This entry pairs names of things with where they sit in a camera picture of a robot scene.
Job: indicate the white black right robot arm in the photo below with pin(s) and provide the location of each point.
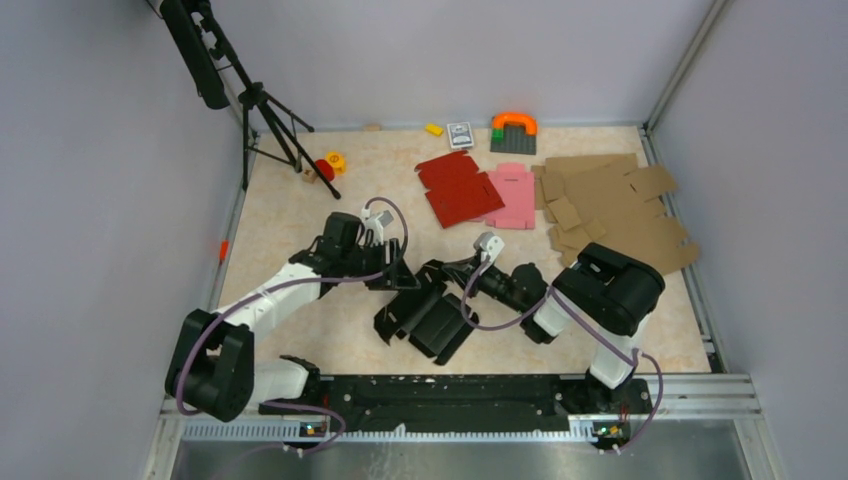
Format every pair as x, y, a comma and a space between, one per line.
608, 294

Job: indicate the brown flat cardboard sheets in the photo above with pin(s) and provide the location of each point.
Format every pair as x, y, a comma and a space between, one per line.
610, 200

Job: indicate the pink flat cardboard sheet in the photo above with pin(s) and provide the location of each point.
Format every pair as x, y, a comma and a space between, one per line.
515, 184

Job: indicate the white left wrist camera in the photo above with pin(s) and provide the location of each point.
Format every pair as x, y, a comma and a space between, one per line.
375, 225

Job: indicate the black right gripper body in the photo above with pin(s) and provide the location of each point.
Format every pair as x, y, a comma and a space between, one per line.
495, 283

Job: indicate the playing card deck box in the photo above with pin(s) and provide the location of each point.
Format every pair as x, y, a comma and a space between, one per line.
460, 136

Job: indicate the small wooden cube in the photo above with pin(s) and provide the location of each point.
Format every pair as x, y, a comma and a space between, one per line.
309, 176

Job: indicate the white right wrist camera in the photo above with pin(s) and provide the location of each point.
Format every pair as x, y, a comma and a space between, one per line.
489, 246

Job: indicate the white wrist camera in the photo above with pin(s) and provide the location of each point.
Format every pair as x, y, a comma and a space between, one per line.
375, 225
489, 246

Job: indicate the black camera tripod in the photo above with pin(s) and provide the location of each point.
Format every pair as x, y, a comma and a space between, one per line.
220, 79

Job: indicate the red flat cardboard sheet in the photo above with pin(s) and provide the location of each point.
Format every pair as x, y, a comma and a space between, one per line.
456, 189

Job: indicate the grey building baseplate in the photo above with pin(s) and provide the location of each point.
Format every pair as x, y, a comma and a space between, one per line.
515, 141

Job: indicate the red yellow toy spool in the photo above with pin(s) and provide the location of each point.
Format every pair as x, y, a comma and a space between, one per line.
333, 164

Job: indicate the black corrugated paper box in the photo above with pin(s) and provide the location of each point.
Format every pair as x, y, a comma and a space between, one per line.
429, 317

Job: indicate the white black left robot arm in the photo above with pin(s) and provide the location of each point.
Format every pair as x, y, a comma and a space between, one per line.
212, 369

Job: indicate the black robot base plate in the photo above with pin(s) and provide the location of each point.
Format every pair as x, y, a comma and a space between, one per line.
465, 403

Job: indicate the orange arch toy block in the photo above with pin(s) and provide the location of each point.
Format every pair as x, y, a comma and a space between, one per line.
501, 120

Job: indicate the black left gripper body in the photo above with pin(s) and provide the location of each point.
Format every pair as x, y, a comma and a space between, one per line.
369, 260

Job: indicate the yellow small block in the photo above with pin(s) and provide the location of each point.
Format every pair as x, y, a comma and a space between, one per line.
434, 129

